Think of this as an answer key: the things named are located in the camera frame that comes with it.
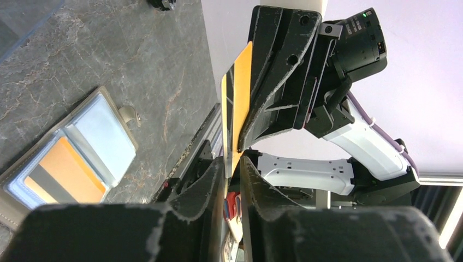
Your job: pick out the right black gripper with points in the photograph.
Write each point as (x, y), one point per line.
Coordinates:
(281, 99)

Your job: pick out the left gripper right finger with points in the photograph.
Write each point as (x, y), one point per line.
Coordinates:
(268, 231)

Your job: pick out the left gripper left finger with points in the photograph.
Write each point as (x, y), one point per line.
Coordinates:
(191, 225)

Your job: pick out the orange striped credit card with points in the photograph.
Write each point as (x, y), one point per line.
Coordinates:
(62, 176)

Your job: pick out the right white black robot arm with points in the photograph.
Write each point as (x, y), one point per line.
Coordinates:
(378, 170)

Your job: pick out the aluminium frame rail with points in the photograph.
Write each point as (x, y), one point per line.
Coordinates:
(192, 162)

